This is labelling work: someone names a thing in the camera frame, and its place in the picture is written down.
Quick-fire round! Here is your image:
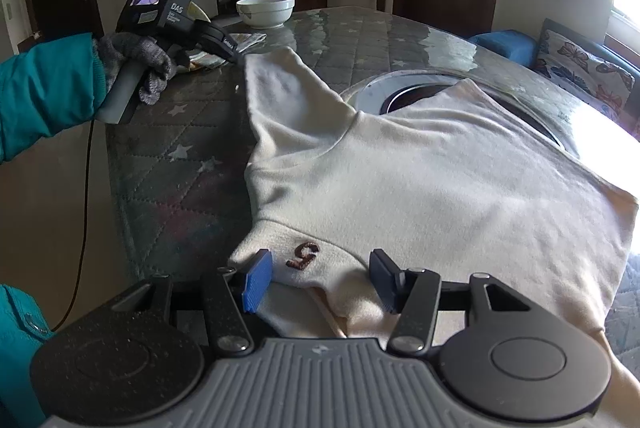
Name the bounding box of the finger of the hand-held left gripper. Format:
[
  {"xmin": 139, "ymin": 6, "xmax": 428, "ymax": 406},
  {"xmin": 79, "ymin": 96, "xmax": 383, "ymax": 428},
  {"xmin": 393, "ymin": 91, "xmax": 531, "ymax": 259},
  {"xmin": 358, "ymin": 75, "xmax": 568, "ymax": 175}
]
[{"xmin": 200, "ymin": 20, "xmax": 247, "ymax": 64}]

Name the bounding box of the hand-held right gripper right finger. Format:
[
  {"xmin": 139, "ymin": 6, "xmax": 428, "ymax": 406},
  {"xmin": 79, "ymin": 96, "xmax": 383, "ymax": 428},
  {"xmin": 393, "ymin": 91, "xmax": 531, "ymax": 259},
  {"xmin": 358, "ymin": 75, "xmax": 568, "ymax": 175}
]
[{"xmin": 369, "ymin": 249, "xmax": 532, "ymax": 357}]

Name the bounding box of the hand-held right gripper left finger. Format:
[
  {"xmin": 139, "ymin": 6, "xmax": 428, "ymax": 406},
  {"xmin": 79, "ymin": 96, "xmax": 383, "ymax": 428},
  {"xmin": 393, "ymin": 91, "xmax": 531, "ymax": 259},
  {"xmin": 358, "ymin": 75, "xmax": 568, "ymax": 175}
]
[{"xmin": 107, "ymin": 249, "xmax": 275, "ymax": 355}]

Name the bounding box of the cream sweater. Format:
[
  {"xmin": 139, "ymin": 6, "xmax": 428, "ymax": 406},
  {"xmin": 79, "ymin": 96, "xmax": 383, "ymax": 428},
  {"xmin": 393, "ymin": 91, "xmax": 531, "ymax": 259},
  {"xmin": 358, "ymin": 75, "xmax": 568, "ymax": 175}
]
[{"xmin": 227, "ymin": 46, "xmax": 640, "ymax": 428}]

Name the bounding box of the person's left forearm teal sleeve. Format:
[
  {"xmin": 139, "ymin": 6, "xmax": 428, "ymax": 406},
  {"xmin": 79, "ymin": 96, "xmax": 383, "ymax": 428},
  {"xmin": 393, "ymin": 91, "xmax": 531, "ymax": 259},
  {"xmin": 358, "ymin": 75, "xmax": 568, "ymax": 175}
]
[{"xmin": 0, "ymin": 32, "xmax": 109, "ymax": 165}]

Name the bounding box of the person's left hand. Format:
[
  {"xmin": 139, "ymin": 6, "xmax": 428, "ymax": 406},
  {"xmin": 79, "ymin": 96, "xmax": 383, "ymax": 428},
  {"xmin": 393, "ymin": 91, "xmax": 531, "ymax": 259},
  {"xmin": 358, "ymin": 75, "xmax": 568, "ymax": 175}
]
[{"xmin": 94, "ymin": 32, "xmax": 177, "ymax": 104}]

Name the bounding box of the white plate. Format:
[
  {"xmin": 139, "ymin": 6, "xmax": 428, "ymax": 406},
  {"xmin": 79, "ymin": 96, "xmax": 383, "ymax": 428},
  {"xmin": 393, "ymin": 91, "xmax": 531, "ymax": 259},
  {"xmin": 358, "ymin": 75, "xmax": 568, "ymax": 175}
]
[{"xmin": 187, "ymin": 2, "xmax": 212, "ymax": 24}]

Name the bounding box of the white ceramic bowl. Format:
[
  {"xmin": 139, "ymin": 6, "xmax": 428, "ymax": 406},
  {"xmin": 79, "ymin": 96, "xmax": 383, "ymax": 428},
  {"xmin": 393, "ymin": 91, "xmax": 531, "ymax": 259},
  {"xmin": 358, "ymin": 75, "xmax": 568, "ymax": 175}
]
[{"xmin": 236, "ymin": 0, "xmax": 296, "ymax": 29}]

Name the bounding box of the grey quilted star table cover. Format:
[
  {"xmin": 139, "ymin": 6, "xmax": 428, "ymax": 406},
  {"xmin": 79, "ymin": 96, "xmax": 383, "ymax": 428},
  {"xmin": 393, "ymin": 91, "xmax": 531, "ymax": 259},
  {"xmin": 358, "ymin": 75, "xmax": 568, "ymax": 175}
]
[{"xmin": 105, "ymin": 6, "xmax": 640, "ymax": 359}]

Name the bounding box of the round built-in cooktop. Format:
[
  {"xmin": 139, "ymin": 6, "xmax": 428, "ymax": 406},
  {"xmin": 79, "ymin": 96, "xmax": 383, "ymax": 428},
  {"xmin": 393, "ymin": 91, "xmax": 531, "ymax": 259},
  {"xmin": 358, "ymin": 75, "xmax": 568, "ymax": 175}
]
[{"xmin": 340, "ymin": 68, "xmax": 568, "ymax": 149}]

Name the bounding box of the person's teal jacket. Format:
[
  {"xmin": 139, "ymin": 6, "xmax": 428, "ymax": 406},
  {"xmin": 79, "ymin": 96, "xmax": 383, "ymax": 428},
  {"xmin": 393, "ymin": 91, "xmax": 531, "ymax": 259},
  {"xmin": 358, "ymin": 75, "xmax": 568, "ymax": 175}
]
[{"xmin": 0, "ymin": 284, "xmax": 55, "ymax": 428}]

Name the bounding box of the blue sofa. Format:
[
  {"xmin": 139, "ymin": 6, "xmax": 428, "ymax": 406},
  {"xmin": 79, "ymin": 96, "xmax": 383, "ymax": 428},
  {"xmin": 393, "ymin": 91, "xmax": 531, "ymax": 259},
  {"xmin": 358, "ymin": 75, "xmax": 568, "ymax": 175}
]
[{"xmin": 469, "ymin": 18, "xmax": 640, "ymax": 139}]

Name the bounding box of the butterfly print cushion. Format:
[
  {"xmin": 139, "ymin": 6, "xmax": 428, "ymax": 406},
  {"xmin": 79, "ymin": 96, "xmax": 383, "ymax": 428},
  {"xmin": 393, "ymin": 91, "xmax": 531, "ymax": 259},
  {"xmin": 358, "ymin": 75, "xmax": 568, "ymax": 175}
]
[{"xmin": 533, "ymin": 29, "xmax": 637, "ymax": 125}]

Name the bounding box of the black cable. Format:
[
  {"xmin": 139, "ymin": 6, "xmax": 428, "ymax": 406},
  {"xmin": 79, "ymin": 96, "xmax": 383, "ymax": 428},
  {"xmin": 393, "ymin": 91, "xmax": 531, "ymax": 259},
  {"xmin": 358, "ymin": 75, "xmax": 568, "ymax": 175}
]
[{"xmin": 52, "ymin": 119, "xmax": 97, "ymax": 330}]

